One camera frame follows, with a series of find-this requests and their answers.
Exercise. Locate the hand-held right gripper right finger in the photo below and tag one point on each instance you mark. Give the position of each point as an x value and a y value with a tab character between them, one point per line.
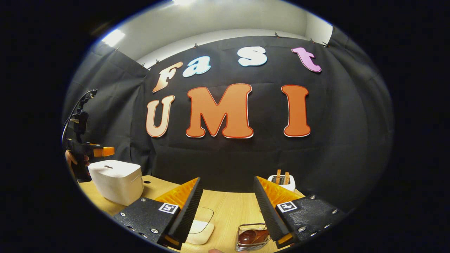
267	211

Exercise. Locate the ceiling light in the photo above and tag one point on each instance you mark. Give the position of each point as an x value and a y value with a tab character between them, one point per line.
113	37

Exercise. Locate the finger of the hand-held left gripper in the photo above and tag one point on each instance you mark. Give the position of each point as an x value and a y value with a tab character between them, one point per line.
105	151

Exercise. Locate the clear dish of white rice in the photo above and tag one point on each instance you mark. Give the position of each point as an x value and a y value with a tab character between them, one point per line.
200	232

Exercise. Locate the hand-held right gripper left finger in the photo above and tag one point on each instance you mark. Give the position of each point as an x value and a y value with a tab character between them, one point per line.
190	211

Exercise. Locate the white toaster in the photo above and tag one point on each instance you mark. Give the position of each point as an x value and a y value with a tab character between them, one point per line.
290	184

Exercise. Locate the white rice cooker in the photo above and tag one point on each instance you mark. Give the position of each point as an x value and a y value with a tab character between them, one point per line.
116	182

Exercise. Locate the brown wooden spoon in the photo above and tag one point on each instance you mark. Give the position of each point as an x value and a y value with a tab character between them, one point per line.
251	236

